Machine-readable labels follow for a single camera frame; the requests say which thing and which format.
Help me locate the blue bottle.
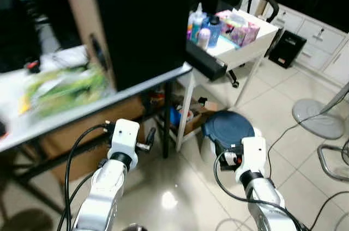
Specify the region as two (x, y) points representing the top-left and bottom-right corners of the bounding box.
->
(207, 16), (222, 46)

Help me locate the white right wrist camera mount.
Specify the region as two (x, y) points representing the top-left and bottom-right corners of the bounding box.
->
(240, 137), (268, 174)

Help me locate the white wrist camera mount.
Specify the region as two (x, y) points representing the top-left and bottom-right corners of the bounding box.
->
(240, 137), (268, 174)
(109, 119), (141, 158)

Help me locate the grey desk with black legs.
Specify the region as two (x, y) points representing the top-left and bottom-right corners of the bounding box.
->
(0, 46), (192, 215)

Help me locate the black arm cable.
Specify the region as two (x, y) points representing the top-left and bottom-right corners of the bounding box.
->
(64, 124), (116, 231)
(214, 151), (306, 231)

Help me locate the green snack packet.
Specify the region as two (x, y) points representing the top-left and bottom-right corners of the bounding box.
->
(25, 65), (110, 117)

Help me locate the flat black bag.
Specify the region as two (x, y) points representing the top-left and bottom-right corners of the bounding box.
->
(268, 31), (307, 69)

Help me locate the small red item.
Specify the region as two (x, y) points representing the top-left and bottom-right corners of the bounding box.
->
(25, 61), (41, 74)

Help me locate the pink tissue box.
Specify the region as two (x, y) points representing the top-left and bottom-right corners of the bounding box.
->
(216, 10), (260, 46)

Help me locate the small white bottle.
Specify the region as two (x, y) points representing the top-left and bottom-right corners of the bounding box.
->
(197, 28), (211, 51)

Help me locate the black office chair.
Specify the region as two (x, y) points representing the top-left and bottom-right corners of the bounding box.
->
(228, 0), (285, 89)

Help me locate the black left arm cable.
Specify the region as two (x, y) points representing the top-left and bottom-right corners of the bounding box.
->
(64, 124), (116, 231)

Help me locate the long black bar device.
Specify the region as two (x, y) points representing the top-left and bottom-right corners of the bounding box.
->
(185, 40), (227, 82)

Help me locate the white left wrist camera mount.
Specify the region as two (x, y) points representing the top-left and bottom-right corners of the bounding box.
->
(109, 119), (141, 158)

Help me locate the brown cardboard sheet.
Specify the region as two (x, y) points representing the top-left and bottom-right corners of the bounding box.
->
(59, 0), (118, 91)

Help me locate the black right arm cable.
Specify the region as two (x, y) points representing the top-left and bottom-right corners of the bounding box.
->
(214, 151), (306, 231)

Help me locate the white drawer cabinet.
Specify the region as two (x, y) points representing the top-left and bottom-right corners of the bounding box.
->
(273, 2), (349, 86)

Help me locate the large black monitor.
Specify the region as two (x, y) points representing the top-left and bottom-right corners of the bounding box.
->
(90, 0), (195, 91)

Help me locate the grey round fan base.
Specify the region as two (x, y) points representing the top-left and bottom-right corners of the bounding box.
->
(292, 83), (349, 140)

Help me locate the white plastic bag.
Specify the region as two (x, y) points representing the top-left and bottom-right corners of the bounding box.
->
(41, 45), (91, 71)

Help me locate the white rolling cart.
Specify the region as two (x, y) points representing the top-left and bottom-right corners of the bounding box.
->
(176, 8), (280, 151)

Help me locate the small open cardboard box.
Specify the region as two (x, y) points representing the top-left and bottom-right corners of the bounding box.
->
(169, 96), (219, 136)

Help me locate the clear spray bottle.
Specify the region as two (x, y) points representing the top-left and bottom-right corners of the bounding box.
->
(191, 3), (206, 41)

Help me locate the black fan cable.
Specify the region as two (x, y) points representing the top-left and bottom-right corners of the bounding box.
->
(266, 108), (306, 180)

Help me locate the dark round rubbish bin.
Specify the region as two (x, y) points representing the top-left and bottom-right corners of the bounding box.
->
(203, 110), (255, 155)

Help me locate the chrome chair frame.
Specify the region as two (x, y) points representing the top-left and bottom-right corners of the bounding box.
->
(317, 139), (349, 183)

